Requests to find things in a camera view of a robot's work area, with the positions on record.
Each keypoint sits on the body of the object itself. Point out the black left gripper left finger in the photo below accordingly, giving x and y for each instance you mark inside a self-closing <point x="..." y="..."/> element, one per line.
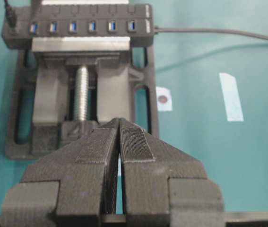
<point x="71" y="187"/>

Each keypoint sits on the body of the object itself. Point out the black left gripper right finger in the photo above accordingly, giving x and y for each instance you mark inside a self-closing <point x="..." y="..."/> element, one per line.
<point x="163" y="186"/>

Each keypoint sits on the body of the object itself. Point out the black multi-port USB hub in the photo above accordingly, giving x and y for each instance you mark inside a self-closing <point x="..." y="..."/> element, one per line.
<point x="43" y="20"/>

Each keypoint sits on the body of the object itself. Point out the white sticker with dark dot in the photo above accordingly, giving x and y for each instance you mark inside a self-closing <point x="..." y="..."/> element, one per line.
<point x="164" y="99"/>

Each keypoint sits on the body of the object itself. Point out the black bench vise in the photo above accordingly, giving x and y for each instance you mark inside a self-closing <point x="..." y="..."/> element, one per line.
<point x="65" y="87"/>

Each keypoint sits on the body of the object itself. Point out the light blue tape strip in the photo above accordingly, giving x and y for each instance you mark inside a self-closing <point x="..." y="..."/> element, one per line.
<point x="231" y="98"/>

